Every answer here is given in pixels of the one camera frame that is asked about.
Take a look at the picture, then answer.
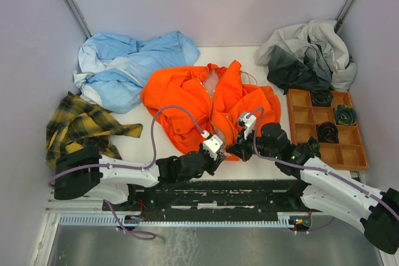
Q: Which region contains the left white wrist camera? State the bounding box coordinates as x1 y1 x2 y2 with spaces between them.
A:
201 130 224 160

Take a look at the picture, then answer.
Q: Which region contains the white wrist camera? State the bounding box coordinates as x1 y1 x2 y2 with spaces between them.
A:
238 112 257 140
201 130 224 160

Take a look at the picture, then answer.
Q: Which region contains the dark rolled sock front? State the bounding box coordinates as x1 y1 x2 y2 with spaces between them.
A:
303 136 321 158

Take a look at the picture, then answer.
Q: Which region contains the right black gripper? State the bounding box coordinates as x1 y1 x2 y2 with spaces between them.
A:
226 125 278 161

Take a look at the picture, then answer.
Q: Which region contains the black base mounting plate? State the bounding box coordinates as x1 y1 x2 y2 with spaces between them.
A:
113 179 309 220

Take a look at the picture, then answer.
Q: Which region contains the light blue garment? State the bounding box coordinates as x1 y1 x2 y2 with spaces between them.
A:
73 31 200 113

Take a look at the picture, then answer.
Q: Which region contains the yellow black plaid shirt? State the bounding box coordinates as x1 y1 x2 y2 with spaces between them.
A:
46 92 143 168

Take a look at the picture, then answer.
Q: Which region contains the wooden compartment tray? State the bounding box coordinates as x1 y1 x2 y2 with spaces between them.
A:
287 89 368 171

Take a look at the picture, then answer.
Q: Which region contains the left aluminium corner rail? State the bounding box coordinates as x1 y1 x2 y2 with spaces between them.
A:
63 0 92 40

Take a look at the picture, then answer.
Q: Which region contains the black rolled sock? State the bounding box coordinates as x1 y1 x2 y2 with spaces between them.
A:
310 89 334 107
316 121 339 143

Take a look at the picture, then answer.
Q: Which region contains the white slotted cable duct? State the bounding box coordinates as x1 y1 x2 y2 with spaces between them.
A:
59 209 293 228

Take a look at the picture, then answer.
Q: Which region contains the orange jacket pink lining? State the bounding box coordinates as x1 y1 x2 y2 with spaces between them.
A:
141 60 281 154

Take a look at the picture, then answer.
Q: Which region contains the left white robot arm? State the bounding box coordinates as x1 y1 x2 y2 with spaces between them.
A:
52 146 226 210

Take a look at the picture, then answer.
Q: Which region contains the black rolled sock centre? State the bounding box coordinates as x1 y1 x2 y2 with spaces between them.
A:
316 121 339 143

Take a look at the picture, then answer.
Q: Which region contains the grey crumpled garment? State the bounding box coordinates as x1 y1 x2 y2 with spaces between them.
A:
254 19 358 92

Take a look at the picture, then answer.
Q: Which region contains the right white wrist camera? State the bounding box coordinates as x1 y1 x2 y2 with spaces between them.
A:
238 112 257 140

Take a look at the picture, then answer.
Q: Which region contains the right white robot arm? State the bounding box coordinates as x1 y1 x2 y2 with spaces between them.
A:
226 123 398 255

